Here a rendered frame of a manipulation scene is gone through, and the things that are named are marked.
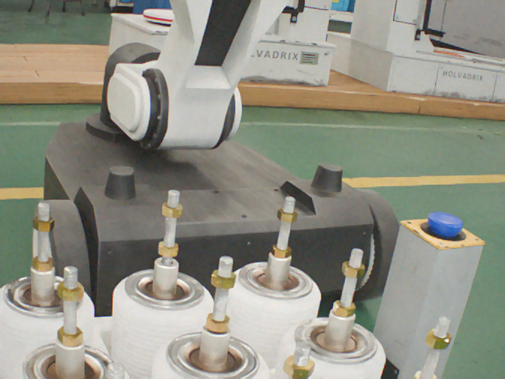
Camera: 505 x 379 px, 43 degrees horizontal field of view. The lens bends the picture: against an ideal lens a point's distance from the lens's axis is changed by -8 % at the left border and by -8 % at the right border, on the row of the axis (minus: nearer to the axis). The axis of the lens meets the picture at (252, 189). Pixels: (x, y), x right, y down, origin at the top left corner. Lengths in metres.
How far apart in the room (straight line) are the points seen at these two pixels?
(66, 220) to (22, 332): 0.36
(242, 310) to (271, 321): 0.03
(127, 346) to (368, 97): 2.43
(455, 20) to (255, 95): 4.97
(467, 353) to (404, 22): 2.23
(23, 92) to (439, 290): 1.86
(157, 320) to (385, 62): 2.62
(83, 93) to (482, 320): 1.63
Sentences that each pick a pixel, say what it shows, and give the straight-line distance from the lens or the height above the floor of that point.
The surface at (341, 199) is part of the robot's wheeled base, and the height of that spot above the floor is 0.21.
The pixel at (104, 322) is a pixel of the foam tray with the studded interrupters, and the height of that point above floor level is 0.18.
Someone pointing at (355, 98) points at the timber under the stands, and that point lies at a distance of 2.92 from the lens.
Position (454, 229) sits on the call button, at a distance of 0.72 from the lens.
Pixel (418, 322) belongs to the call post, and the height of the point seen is 0.22.
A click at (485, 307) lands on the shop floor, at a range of 1.35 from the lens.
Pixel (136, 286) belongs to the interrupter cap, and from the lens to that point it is 0.64.
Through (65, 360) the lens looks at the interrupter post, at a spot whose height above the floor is 0.27.
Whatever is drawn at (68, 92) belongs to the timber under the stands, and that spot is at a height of 0.04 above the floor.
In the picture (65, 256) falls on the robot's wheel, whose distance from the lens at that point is 0.90.
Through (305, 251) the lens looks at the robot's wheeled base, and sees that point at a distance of 1.06.
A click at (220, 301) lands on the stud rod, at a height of 0.31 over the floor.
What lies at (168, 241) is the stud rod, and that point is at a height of 0.30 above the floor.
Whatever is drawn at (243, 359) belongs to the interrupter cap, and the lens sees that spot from 0.55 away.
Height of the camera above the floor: 0.55
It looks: 19 degrees down
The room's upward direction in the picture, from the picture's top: 9 degrees clockwise
